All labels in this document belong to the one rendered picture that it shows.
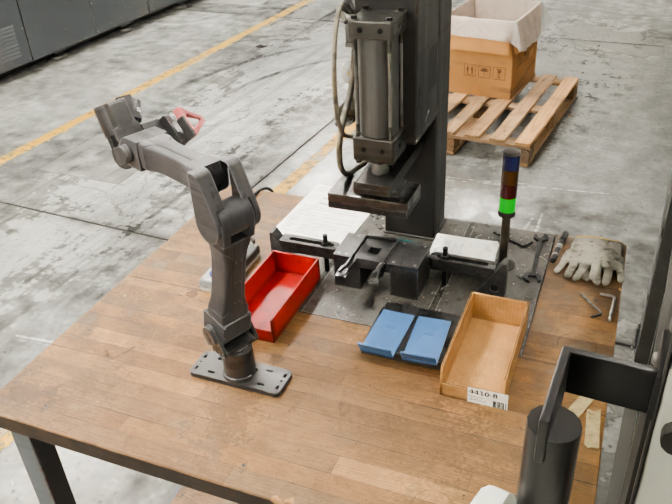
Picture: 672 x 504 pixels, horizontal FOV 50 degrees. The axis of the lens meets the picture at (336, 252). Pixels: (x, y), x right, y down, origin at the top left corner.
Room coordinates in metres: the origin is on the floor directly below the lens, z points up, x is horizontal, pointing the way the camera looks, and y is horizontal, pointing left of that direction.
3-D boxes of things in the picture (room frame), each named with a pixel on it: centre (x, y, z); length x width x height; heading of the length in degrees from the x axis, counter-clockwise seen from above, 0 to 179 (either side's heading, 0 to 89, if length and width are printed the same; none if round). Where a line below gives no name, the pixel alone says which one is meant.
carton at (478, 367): (1.09, -0.29, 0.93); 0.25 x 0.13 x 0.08; 156
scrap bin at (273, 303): (1.32, 0.14, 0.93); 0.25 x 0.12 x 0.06; 156
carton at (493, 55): (4.79, -1.12, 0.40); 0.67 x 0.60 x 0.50; 148
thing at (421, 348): (1.14, -0.17, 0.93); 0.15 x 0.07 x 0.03; 159
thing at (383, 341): (1.17, -0.09, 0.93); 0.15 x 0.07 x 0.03; 155
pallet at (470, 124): (4.51, -1.00, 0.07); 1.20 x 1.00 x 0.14; 150
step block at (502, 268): (1.32, -0.34, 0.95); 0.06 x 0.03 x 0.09; 66
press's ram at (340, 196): (1.46, -0.12, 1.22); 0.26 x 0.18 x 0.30; 156
